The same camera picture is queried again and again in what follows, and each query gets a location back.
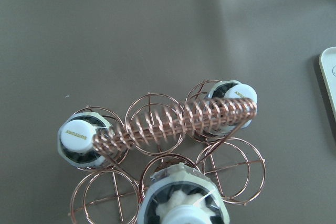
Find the copper wire bottle rack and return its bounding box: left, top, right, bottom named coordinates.
left=69, top=80, right=266, bottom=223

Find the tea bottle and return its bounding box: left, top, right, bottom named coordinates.
left=205, top=80, right=258, bottom=138
left=57, top=112, right=112, bottom=168
left=137, top=163, right=230, bottom=223

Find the white rectangular tray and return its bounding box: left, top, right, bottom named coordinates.
left=319, top=47, right=335, bottom=118

